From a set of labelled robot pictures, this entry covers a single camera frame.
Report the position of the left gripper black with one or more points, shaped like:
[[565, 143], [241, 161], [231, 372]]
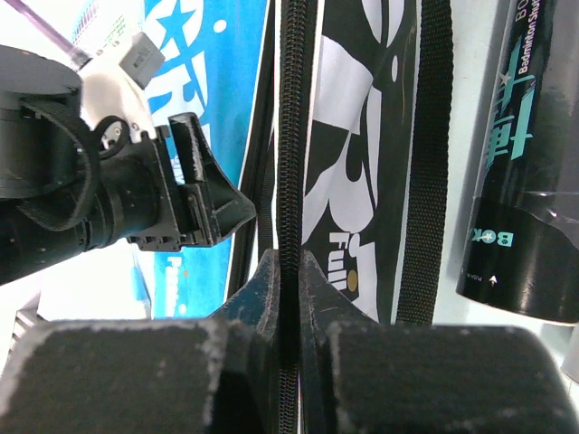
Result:
[[132, 195]]

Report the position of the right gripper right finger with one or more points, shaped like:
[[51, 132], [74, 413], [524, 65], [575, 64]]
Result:
[[429, 380]]

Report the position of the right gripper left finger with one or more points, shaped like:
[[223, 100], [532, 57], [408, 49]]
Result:
[[219, 374]]

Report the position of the black racket bag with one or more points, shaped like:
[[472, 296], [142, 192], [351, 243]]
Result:
[[364, 102]]

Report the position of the black shuttlecock tube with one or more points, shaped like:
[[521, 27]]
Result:
[[521, 251]]

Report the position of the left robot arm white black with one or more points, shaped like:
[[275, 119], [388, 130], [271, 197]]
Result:
[[45, 144]]

